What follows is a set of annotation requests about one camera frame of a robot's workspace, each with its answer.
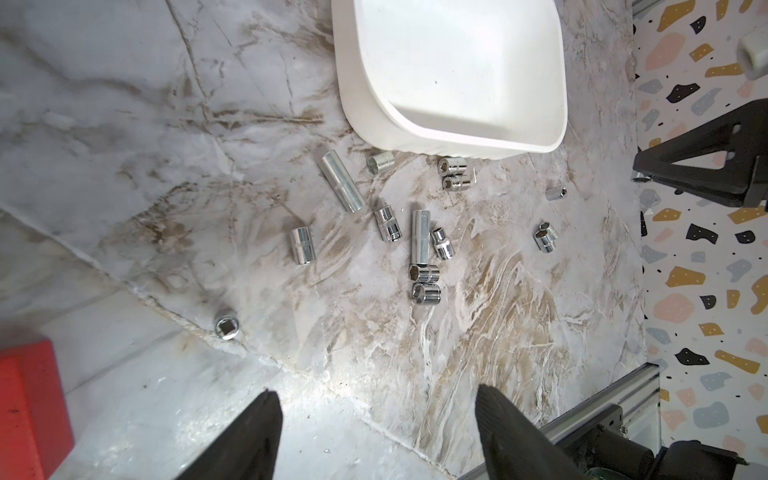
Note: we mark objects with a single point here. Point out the long slim chrome socket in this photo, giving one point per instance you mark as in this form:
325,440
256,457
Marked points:
420,237

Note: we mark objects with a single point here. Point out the medium chrome socket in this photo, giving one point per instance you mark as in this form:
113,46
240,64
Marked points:
387,224

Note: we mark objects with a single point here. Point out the chrome socket near box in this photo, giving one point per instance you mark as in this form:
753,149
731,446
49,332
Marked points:
381,162

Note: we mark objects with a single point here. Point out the red rectangular block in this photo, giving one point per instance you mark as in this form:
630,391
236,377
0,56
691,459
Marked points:
36,433

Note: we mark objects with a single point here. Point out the white plastic storage box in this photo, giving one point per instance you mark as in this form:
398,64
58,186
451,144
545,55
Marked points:
476,79

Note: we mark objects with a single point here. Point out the chrome socket lowest cluster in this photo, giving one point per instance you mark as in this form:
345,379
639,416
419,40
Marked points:
426,293

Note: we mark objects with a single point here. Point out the small stepped chrome socket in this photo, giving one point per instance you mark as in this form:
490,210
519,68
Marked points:
442,244

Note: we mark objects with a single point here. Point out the chrome socket pair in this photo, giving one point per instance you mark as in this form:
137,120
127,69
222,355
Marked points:
457,183
452,166
545,237

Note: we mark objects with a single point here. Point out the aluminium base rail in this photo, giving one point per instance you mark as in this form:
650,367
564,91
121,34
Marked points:
614,434

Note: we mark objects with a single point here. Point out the upright chrome socket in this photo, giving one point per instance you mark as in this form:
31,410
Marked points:
227,327

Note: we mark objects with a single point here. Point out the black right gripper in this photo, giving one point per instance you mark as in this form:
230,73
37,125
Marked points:
723,161

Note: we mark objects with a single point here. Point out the long chrome deep socket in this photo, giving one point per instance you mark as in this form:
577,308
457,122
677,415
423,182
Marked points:
341,182

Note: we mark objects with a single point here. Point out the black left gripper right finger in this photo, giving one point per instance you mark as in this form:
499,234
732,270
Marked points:
513,447

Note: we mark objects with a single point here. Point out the short chrome socket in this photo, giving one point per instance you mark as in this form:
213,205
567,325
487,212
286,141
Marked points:
302,246

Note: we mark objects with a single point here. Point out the chrome socket open end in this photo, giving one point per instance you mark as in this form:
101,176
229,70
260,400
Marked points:
427,274

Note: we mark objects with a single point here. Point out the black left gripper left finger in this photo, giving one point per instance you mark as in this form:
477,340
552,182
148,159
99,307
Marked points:
247,448

